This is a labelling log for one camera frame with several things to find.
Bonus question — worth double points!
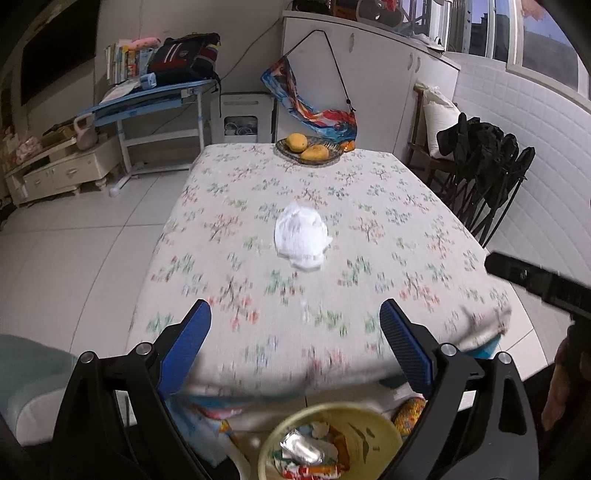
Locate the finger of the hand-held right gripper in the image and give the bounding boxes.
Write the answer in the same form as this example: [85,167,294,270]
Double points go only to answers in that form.
[484,251,560,304]

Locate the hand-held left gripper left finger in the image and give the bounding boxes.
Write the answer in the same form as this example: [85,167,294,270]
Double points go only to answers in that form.
[51,298,213,480]

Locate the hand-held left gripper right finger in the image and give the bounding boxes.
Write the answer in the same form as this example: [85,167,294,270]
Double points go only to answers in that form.
[379,298,540,480]

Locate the yellow plastic bin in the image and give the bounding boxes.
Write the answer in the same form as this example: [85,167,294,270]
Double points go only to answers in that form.
[257,401,404,480]

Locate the silver foil wrapper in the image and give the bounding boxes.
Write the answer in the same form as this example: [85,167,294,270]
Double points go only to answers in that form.
[279,429,326,467]

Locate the white tissue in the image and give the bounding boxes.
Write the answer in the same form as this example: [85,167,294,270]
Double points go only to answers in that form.
[274,200,334,272]

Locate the white red wrapper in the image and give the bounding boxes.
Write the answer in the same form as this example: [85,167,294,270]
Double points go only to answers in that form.
[277,462,352,480]

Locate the person's right hand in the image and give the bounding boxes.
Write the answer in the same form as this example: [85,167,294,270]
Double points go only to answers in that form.
[541,339,574,432]

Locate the orange patterned cushion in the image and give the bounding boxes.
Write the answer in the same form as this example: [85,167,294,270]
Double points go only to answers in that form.
[392,397,428,435]

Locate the blue patterned cloth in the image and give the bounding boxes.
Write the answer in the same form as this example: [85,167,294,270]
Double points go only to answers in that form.
[168,394,245,467]

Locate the black folding chair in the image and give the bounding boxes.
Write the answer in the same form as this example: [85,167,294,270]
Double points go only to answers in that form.
[443,134,536,247]

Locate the black jacket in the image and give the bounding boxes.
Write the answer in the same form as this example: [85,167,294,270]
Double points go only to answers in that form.
[436,112,518,204]

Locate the light green stool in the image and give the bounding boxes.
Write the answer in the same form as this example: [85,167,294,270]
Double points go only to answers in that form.
[0,335,79,446]

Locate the white pillow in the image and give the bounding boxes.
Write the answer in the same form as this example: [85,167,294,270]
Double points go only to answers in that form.
[422,85,462,160]

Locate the cream television stand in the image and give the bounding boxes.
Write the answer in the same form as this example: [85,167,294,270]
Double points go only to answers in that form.
[4,136,123,208]

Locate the woven fruit basket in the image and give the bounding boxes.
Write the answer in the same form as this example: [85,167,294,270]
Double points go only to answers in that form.
[276,135,345,168]

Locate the pink kettlebell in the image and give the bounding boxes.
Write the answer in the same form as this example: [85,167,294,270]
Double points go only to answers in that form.
[74,115,100,151]

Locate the window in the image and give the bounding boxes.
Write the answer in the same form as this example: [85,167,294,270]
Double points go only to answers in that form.
[443,0,591,100]

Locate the white cabinet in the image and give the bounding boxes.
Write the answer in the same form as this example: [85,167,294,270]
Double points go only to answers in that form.
[281,10,462,158]

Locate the white floor appliance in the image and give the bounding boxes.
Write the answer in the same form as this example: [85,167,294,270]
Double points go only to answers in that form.
[219,92,273,145]

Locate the pink cloth bundle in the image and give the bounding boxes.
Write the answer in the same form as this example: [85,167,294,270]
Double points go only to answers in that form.
[14,136,42,162]

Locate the blue study desk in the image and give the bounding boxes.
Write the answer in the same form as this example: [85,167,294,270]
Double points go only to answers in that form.
[83,78,220,197]

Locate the white papers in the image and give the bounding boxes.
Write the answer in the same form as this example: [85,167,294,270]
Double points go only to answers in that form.
[99,80,141,104]

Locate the dark backpack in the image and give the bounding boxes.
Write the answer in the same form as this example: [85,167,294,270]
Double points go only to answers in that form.
[147,32,221,86]

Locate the row of books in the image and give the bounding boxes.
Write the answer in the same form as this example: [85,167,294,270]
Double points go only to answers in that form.
[105,41,155,86]

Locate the black television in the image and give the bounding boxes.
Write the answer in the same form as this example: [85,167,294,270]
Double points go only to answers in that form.
[21,0,101,106]

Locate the colourful drawstring bag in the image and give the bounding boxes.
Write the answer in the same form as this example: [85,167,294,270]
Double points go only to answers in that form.
[261,30,358,143]

